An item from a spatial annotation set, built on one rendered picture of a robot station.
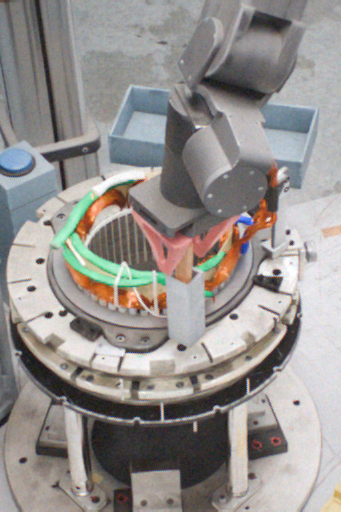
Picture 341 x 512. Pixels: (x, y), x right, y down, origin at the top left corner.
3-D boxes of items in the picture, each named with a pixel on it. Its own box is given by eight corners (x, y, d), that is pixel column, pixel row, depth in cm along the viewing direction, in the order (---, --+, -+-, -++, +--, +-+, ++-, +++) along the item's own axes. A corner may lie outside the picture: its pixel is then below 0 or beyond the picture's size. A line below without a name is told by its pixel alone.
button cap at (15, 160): (38, 165, 165) (37, 159, 165) (10, 177, 164) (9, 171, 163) (20, 148, 168) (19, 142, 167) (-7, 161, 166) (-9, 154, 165)
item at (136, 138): (308, 268, 187) (319, 107, 167) (294, 322, 179) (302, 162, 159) (141, 242, 192) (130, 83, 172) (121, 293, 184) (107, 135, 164)
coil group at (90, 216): (93, 240, 145) (90, 212, 142) (81, 234, 146) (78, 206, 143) (128, 211, 148) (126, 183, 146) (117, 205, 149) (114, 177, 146)
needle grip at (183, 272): (188, 291, 130) (190, 248, 125) (172, 286, 130) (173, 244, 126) (193, 280, 131) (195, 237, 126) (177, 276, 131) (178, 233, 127)
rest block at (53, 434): (85, 414, 164) (83, 402, 163) (73, 450, 161) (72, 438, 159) (52, 410, 165) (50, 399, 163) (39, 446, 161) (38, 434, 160)
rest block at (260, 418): (244, 436, 161) (244, 424, 160) (230, 402, 165) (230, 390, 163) (277, 429, 162) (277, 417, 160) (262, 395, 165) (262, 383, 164)
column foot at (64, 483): (75, 467, 161) (74, 463, 160) (111, 501, 157) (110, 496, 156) (55, 483, 159) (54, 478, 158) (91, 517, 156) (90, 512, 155)
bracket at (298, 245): (286, 283, 147) (288, 250, 144) (279, 261, 150) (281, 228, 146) (303, 281, 147) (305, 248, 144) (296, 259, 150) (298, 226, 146)
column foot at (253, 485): (207, 501, 156) (207, 496, 156) (247, 468, 160) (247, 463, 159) (226, 518, 155) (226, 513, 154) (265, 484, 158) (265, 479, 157)
